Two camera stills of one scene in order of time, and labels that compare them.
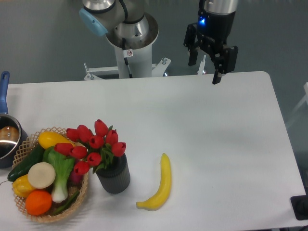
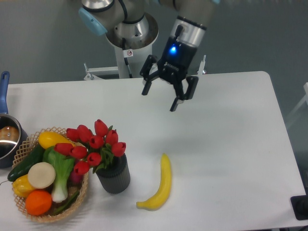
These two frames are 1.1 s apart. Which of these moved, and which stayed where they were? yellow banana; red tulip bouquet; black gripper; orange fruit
Moved: black gripper
Stayed: red tulip bouquet; yellow banana; orange fruit
